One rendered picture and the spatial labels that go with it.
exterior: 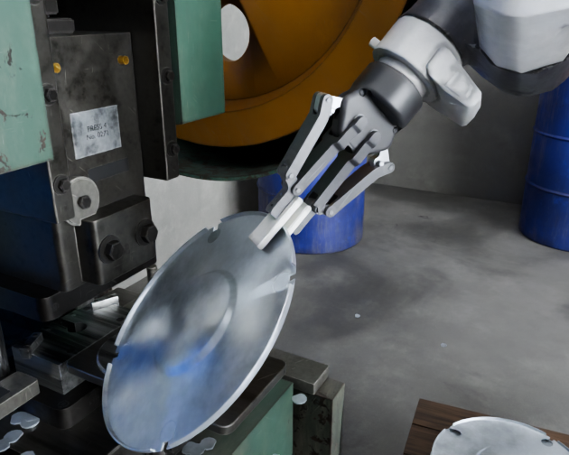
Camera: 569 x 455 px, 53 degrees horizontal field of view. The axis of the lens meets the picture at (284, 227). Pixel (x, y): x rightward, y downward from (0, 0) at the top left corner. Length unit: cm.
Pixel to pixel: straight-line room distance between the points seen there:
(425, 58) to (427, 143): 336
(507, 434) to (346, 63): 83
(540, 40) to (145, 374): 52
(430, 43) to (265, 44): 40
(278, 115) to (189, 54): 23
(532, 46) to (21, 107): 47
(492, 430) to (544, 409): 76
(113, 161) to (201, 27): 20
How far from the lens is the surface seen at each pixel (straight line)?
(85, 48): 68
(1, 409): 79
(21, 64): 57
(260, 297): 57
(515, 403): 206
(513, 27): 56
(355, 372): 207
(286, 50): 94
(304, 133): 60
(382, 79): 62
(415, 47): 62
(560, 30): 57
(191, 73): 75
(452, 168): 397
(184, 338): 63
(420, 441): 130
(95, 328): 85
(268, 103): 93
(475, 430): 131
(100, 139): 70
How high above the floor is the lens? 120
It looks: 21 degrees down
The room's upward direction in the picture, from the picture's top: straight up
